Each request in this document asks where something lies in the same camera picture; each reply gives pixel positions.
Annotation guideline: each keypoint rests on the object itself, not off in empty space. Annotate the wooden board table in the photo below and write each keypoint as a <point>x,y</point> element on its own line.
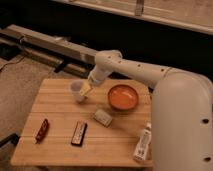
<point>102,146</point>

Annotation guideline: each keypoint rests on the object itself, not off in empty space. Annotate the white plastic cup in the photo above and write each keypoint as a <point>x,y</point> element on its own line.
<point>75,88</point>

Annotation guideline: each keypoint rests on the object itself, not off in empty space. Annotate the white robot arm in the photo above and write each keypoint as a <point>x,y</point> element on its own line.
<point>181,110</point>

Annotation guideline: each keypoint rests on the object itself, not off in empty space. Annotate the white sponge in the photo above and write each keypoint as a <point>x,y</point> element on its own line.
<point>102,117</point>

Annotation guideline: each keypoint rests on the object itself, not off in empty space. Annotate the orange bowl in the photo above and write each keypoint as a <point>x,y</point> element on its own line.
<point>123,97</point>

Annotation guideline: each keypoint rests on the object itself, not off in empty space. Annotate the long metal rail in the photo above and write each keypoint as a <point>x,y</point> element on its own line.
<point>59,45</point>

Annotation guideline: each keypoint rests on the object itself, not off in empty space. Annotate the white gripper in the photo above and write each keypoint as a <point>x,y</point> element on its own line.
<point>95,78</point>

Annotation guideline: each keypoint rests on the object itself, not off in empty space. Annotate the white small bottle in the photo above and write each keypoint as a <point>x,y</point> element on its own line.
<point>141,149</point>

